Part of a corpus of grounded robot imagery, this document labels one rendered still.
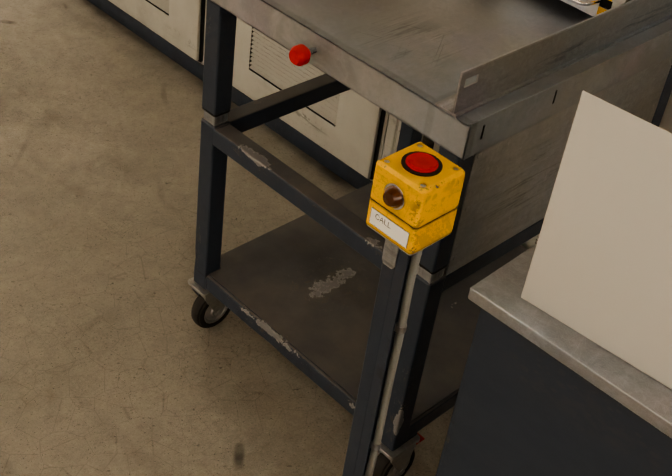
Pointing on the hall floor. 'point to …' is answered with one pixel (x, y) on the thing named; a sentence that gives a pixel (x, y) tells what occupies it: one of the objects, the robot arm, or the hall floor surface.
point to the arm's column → (541, 418)
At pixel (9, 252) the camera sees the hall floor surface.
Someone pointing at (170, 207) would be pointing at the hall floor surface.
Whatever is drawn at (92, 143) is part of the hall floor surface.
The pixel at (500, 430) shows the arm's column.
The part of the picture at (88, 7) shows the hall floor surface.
